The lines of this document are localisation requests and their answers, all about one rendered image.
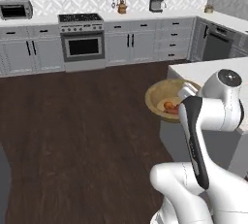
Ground grey base cupboard run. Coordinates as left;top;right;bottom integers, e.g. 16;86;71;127
0;23;66;78
104;18;197;67

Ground grey kitchen island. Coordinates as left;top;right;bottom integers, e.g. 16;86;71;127
159;56;248;177

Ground steel toaster oven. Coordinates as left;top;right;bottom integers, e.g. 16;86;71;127
0;0;34;21

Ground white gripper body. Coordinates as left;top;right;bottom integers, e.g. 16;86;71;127
176;81;202;101

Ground small tan pot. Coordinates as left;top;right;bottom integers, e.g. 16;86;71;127
203;4;215;15

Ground dark steel dishwasher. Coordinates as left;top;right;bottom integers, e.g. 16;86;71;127
201;23;237;62

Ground brown coffee grinder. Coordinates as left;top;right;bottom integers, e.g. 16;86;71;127
117;2;129;16

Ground black steel coffee machine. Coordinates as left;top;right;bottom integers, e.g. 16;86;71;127
148;0;168;14

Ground steel stove with oven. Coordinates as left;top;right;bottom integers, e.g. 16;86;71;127
57;13;107;73

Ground grey corner cupboard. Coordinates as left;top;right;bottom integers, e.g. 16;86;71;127
190;17;211;63

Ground tan wooden bowl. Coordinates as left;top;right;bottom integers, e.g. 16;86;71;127
144;79;202;124

